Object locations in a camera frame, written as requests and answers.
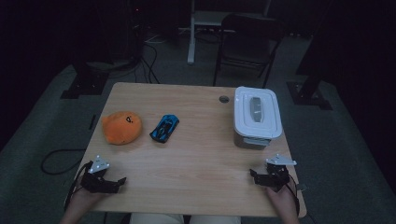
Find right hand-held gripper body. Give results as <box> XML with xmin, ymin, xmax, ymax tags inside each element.
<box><xmin>264</xmin><ymin>153</ymin><xmax>298</xmax><ymax>192</ymax></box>

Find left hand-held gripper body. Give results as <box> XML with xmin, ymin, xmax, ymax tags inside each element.
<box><xmin>80</xmin><ymin>154</ymin><xmax>110</xmax><ymax>194</ymax></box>

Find clear plastic storage box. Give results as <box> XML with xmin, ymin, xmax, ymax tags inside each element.
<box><xmin>233</xmin><ymin>128</ymin><xmax>273</xmax><ymax>151</ymax></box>

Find orange plush toy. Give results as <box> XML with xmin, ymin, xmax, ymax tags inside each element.
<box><xmin>101</xmin><ymin>111</ymin><xmax>144</xmax><ymax>147</ymax></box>

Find white box lid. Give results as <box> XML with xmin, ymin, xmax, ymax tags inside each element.
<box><xmin>233</xmin><ymin>86</ymin><xmax>284</xmax><ymax>140</ymax></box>

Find blue toy car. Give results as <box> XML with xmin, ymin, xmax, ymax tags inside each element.
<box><xmin>148</xmin><ymin>113</ymin><xmax>180</xmax><ymax>144</ymax></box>

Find person's left hand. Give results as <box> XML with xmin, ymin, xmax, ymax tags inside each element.
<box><xmin>72</xmin><ymin>184</ymin><xmax>106</xmax><ymax>208</ymax></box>

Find person's right hand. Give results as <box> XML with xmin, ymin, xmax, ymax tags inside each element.
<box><xmin>265</xmin><ymin>183</ymin><xmax>298</xmax><ymax>214</ymax></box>

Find small black bar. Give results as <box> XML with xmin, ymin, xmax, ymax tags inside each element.
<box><xmin>88</xmin><ymin>114</ymin><xmax>98</xmax><ymax>132</ymax></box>

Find black stand base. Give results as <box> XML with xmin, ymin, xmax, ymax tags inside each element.
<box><xmin>60</xmin><ymin>61</ymin><xmax>110</xmax><ymax>100</ymax></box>
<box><xmin>286</xmin><ymin>79</ymin><xmax>333</xmax><ymax>111</ymax></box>

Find black folding chair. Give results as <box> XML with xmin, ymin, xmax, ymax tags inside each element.
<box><xmin>212</xmin><ymin>13</ymin><xmax>286</xmax><ymax>90</ymax></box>

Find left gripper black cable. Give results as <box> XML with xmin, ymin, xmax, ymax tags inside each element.
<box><xmin>64</xmin><ymin>161</ymin><xmax>94</xmax><ymax>210</ymax></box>

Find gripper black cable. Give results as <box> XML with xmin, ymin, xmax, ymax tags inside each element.
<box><xmin>64</xmin><ymin>161</ymin><xmax>94</xmax><ymax>210</ymax></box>
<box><xmin>285</xmin><ymin>174</ymin><xmax>302</xmax><ymax>217</ymax></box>

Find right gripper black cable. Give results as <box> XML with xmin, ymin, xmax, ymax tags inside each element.
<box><xmin>285</xmin><ymin>174</ymin><xmax>302</xmax><ymax>217</ymax></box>

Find black floor cable loop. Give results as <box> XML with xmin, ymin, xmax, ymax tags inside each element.
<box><xmin>40</xmin><ymin>148</ymin><xmax>87</xmax><ymax>176</ymax></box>

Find black floor cables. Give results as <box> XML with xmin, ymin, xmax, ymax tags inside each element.
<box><xmin>134</xmin><ymin>36</ymin><xmax>162</xmax><ymax>85</ymax></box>

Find white desk frame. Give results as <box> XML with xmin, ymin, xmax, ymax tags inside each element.
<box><xmin>186</xmin><ymin>0</ymin><xmax>273</xmax><ymax>65</ymax></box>

